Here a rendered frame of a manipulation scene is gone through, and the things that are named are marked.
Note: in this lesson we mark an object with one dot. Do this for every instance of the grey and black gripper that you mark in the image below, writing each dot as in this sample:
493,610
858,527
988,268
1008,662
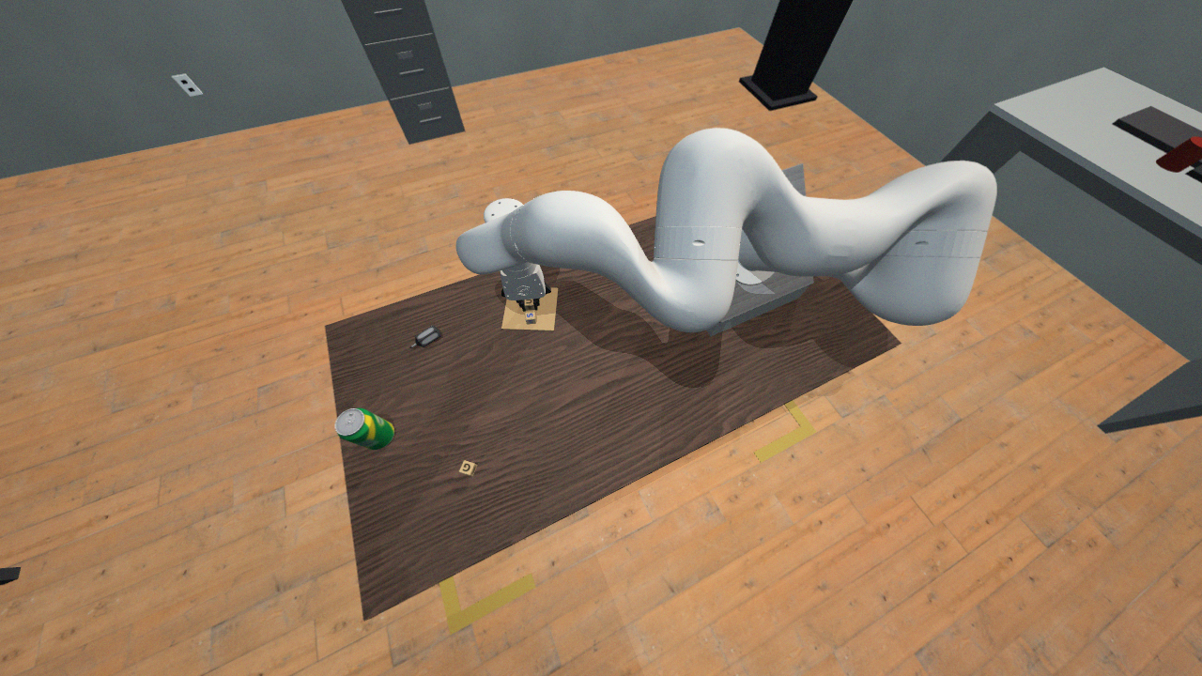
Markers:
530,287

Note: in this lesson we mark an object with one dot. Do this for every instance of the green drink can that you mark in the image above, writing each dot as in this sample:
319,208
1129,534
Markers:
364,428

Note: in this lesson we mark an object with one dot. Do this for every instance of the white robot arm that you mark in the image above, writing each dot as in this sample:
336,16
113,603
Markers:
716,180

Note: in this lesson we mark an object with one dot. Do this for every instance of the tan square mat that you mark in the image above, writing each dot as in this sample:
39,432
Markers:
514,317

